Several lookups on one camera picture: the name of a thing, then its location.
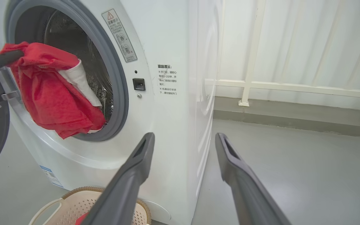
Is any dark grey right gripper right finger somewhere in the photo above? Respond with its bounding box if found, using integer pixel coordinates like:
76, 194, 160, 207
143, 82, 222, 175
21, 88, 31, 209
215, 133, 291, 225

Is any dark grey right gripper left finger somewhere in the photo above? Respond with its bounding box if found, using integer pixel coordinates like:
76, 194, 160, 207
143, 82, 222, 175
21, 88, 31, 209
80, 132, 155, 225

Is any red and white garment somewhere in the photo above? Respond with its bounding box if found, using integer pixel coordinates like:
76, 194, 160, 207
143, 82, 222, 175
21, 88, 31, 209
75, 212, 90, 225
0, 42, 106, 140

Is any cream perforated laundry basket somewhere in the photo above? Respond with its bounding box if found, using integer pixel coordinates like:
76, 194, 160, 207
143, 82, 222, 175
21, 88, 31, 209
28, 187, 152, 225

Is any white front-load washing machine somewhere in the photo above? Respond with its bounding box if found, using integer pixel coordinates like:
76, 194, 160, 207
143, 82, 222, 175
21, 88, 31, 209
0, 0, 225, 225

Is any round white filter cover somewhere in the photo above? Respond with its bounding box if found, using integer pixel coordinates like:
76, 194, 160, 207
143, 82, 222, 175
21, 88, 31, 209
142, 200, 171, 223

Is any blue energy label sticker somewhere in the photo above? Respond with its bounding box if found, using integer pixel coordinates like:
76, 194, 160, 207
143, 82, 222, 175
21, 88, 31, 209
39, 165, 64, 188

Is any grey warning sticker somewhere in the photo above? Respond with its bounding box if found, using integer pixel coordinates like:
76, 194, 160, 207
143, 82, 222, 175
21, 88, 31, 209
102, 8, 138, 63

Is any white metal railing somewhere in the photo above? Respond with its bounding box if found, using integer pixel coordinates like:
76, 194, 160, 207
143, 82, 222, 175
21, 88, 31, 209
205, 0, 360, 107

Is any white curtain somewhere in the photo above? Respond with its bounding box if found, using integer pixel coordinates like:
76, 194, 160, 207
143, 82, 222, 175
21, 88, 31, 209
219, 0, 360, 111

